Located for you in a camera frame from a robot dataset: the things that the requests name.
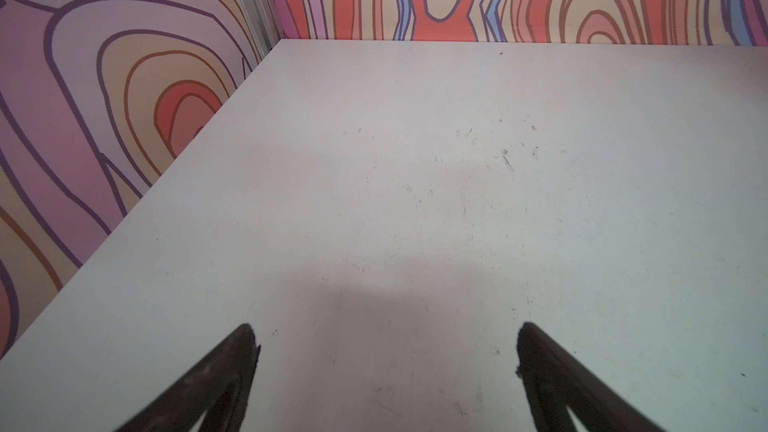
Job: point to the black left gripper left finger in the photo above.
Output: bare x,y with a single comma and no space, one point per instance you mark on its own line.
212,395

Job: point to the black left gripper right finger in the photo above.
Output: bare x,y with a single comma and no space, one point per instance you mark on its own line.
560,390

